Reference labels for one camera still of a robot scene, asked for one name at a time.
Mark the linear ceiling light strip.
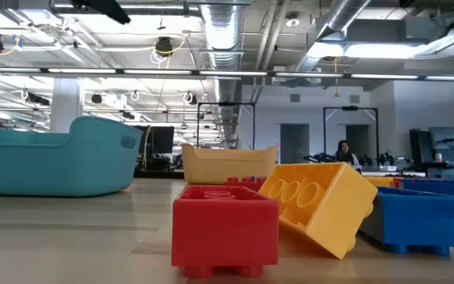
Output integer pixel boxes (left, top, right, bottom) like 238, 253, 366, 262
0, 65, 454, 82

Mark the white column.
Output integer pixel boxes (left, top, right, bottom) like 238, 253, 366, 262
49, 77, 85, 134

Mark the black monitor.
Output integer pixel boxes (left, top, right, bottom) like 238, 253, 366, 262
134, 125, 176, 155

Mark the turquoise plastic bin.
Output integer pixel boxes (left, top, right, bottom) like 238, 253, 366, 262
0, 115, 144, 197

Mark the yellow-orange plastic bin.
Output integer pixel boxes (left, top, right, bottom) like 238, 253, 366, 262
180, 143, 279, 186

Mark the grey door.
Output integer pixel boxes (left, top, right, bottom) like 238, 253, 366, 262
280, 123, 311, 165
345, 124, 370, 159

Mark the person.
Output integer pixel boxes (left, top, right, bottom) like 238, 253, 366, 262
333, 139, 361, 170

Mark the ceiling light panel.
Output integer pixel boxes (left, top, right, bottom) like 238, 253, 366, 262
307, 41, 429, 60

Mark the grey computer monitor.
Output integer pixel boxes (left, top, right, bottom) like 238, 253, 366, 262
428, 125, 454, 151

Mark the dark desk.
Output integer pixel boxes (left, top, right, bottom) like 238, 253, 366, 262
426, 161, 454, 181

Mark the silver spiral air duct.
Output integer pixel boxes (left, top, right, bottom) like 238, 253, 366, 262
289, 0, 372, 76
199, 0, 244, 147

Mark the black rig frame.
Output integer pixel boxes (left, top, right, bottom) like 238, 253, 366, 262
196, 101, 256, 150
322, 105, 380, 166

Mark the yellow hanging cord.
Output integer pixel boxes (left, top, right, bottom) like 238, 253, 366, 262
332, 57, 341, 99

